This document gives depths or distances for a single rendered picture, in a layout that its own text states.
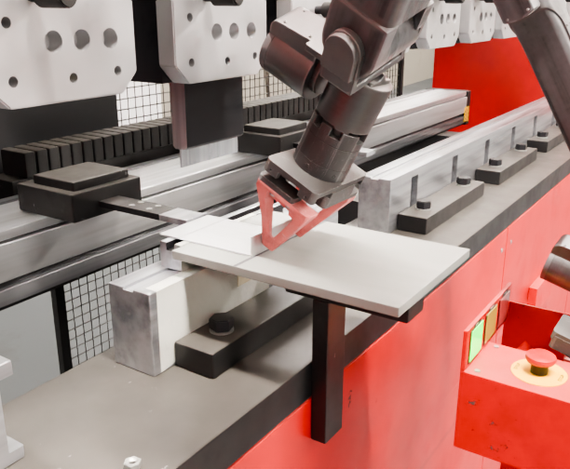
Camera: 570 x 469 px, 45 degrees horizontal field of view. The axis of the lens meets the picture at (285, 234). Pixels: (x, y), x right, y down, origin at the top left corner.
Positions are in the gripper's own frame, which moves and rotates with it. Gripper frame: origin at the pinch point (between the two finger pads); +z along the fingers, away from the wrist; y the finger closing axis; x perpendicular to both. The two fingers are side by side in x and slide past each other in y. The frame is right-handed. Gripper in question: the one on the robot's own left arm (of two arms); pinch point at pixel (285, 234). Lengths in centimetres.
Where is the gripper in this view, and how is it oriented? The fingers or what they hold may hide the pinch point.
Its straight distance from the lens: 74.5
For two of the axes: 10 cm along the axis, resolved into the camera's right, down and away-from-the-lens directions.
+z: -3.8, 7.6, 5.3
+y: -5.6, 2.6, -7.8
